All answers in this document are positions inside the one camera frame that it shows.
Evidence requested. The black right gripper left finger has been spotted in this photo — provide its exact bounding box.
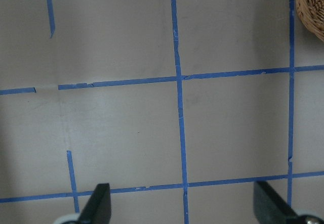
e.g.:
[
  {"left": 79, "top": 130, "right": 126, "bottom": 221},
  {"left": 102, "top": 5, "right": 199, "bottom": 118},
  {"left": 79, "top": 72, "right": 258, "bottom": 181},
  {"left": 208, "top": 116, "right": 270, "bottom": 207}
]
[{"left": 77, "top": 183, "right": 111, "bottom": 224}]

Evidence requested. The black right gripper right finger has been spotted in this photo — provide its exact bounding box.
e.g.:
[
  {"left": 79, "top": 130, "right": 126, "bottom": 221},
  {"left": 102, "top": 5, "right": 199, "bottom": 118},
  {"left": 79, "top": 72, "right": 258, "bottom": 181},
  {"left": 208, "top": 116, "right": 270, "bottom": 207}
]
[{"left": 253, "top": 181, "right": 300, "bottom": 224}]

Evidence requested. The woven wicker basket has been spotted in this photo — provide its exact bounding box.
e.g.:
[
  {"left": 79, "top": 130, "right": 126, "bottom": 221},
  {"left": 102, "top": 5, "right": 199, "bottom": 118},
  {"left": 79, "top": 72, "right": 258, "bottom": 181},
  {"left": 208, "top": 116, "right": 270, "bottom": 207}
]
[{"left": 296, "top": 0, "right": 323, "bottom": 41}]

